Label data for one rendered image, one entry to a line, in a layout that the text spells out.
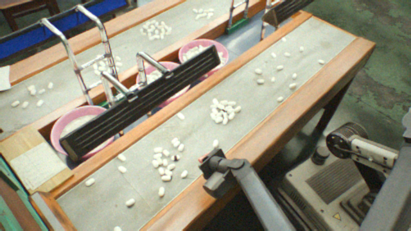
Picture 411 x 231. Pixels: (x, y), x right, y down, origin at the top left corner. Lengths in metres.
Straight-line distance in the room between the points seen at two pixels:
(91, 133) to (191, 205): 0.44
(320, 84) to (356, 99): 1.22
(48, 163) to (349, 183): 1.36
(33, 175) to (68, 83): 0.53
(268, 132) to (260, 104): 0.19
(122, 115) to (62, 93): 0.68
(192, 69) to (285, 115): 0.53
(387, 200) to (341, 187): 1.00
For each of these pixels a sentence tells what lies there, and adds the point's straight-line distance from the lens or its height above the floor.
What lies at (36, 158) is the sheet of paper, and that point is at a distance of 1.34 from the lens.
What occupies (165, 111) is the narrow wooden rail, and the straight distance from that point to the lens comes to 1.37.
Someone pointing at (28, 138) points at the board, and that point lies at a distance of 1.42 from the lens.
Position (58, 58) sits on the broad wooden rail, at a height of 0.76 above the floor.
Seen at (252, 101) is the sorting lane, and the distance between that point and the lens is 1.46.
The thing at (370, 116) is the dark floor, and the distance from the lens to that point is 2.72.
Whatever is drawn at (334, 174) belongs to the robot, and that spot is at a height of 0.48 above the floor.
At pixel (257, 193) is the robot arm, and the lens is 0.77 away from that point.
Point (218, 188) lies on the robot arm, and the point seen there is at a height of 1.00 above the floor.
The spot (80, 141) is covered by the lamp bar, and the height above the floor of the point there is 1.09.
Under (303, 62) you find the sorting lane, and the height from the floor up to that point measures 0.74.
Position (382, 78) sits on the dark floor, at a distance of 3.12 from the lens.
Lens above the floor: 1.80
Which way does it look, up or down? 51 degrees down
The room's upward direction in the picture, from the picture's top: 3 degrees clockwise
